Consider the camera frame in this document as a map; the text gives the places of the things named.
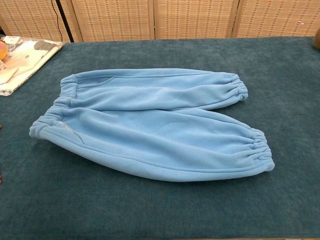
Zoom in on woven bamboo folding screen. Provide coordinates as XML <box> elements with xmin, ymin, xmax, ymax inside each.
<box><xmin>0</xmin><ymin>0</ymin><xmax>320</xmax><ymax>43</ymax></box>

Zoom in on yellow plush toy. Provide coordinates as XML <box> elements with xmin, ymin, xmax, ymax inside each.
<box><xmin>0</xmin><ymin>41</ymin><xmax>10</xmax><ymax>61</ymax></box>

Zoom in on thin black hanging cable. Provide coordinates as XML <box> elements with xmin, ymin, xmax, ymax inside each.
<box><xmin>51</xmin><ymin>0</ymin><xmax>63</xmax><ymax>41</ymax></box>

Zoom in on light blue fleece pants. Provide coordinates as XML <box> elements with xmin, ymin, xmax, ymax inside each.
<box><xmin>28</xmin><ymin>67</ymin><xmax>276</xmax><ymax>183</ymax></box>

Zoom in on teal carpet table cover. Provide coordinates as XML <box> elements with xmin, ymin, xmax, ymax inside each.
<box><xmin>0</xmin><ymin>36</ymin><xmax>320</xmax><ymax>240</ymax></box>

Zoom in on black tripod stand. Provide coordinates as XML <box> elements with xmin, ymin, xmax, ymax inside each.
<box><xmin>55</xmin><ymin>0</ymin><xmax>75</xmax><ymax>43</ymax></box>

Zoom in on bagged white printed garment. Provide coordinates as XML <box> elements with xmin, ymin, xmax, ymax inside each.
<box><xmin>0</xmin><ymin>35</ymin><xmax>65</xmax><ymax>97</ymax></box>

